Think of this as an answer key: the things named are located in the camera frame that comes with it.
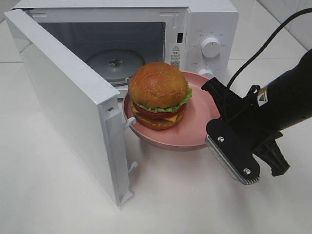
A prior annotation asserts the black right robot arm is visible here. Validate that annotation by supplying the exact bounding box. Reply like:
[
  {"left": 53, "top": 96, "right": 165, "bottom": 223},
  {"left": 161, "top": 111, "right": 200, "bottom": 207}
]
[{"left": 202, "top": 52, "right": 312, "bottom": 185}]

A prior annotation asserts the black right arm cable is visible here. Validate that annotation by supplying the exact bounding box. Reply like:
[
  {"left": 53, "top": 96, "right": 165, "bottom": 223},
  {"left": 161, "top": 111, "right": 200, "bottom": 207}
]
[{"left": 225, "top": 8, "right": 312, "bottom": 89}]

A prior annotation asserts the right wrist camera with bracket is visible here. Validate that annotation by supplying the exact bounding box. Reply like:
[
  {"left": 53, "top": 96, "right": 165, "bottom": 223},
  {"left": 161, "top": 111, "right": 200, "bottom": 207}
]
[{"left": 205, "top": 119, "right": 260, "bottom": 185}]

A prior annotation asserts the upper white power knob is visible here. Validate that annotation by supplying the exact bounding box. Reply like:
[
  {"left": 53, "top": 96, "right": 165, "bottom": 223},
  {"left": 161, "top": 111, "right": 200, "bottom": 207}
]
[{"left": 200, "top": 36, "right": 221, "bottom": 58}]

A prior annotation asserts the white microwave oven body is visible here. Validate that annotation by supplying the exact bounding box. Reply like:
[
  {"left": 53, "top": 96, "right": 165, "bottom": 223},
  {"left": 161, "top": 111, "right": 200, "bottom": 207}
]
[{"left": 10, "top": 0, "right": 239, "bottom": 78}]

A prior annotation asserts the pink round plate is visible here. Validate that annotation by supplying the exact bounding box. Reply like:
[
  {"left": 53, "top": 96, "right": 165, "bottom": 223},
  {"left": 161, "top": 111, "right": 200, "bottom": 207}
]
[{"left": 130, "top": 71, "right": 220, "bottom": 151}]

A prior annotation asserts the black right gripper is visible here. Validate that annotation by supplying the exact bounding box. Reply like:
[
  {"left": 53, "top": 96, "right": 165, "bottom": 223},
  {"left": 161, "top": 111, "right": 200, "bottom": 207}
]
[{"left": 201, "top": 78, "right": 290, "bottom": 176}]

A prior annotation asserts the lower white timer knob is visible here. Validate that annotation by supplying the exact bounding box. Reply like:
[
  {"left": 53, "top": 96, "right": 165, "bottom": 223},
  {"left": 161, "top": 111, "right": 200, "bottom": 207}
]
[{"left": 197, "top": 68, "right": 215, "bottom": 79}]

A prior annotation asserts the glass microwave turntable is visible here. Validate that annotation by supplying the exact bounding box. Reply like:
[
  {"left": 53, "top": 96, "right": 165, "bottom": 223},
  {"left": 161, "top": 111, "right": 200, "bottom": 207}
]
[{"left": 86, "top": 49, "right": 145, "bottom": 86}]

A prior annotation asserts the burger with lettuce and tomato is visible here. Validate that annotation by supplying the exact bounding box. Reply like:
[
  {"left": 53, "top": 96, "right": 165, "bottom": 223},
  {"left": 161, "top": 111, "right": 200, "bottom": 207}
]
[{"left": 128, "top": 62, "right": 192, "bottom": 130}]

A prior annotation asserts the white microwave door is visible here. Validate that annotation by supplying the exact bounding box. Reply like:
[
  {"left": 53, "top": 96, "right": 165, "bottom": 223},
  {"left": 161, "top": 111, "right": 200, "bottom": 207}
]
[{"left": 5, "top": 9, "right": 136, "bottom": 206}]

